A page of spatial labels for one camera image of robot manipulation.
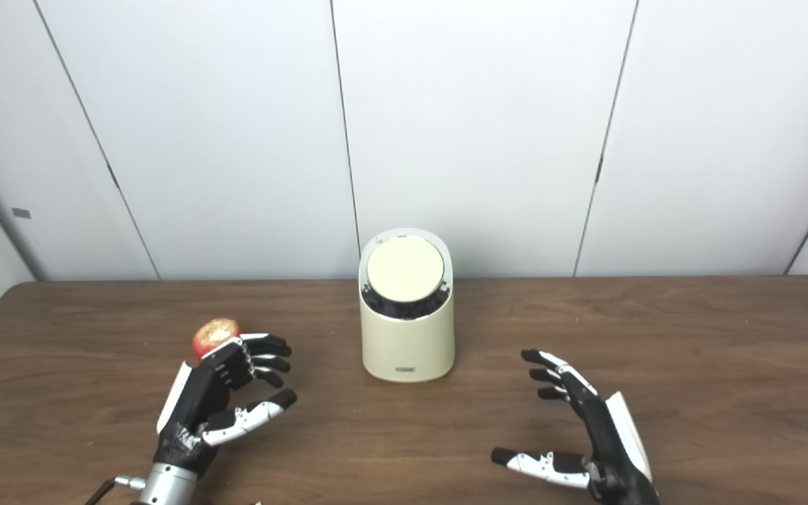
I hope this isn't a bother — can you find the round cream bin lid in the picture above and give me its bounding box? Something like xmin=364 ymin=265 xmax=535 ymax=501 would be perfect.
xmin=366 ymin=236 xmax=445 ymax=303

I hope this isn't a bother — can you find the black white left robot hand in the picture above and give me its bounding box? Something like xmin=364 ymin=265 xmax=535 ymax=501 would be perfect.
xmin=154 ymin=334 xmax=298 ymax=478

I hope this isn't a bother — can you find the red apple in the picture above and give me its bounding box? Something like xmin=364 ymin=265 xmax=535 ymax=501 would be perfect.
xmin=192 ymin=318 xmax=242 ymax=363

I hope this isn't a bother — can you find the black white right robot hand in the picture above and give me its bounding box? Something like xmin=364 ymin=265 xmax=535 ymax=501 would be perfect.
xmin=492 ymin=349 xmax=661 ymax=505

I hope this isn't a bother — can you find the cream-colored desktop bin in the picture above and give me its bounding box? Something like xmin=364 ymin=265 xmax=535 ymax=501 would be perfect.
xmin=358 ymin=228 xmax=455 ymax=383

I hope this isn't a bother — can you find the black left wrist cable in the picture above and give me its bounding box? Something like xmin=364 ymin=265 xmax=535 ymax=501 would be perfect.
xmin=85 ymin=476 xmax=147 ymax=505

